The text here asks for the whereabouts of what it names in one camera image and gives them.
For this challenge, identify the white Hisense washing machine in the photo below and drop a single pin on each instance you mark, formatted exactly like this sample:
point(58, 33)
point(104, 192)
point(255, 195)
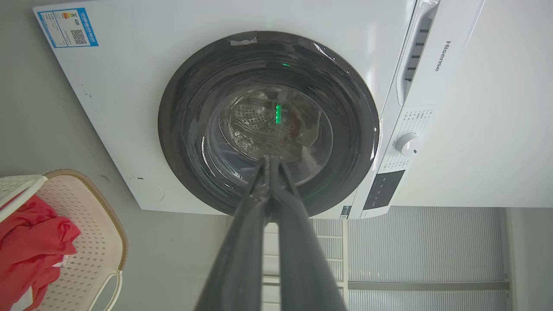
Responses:
point(129, 108)

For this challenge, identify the cream perforated laundry basket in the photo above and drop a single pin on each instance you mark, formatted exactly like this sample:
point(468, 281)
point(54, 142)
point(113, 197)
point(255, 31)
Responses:
point(93, 242)

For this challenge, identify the red garment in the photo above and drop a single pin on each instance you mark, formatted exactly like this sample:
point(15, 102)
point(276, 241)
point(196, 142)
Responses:
point(30, 246)

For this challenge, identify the blue energy label sticker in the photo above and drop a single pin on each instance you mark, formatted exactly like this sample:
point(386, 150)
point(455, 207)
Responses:
point(68, 27)

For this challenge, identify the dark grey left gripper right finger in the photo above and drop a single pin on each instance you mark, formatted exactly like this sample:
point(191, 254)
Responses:
point(302, 259)

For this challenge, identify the dark round washing machine door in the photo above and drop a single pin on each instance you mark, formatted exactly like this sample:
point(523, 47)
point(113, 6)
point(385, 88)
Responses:
point(268, 112)

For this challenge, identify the white ribbed cabinet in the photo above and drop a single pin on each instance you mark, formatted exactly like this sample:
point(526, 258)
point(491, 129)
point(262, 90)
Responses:
point(414, 259)

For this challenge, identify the white washing machine dial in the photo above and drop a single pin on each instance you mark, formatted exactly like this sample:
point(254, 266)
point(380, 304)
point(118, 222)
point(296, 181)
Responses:
point(408, 144)

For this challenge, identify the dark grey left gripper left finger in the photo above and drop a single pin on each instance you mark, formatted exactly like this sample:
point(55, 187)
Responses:
point(240, 259)

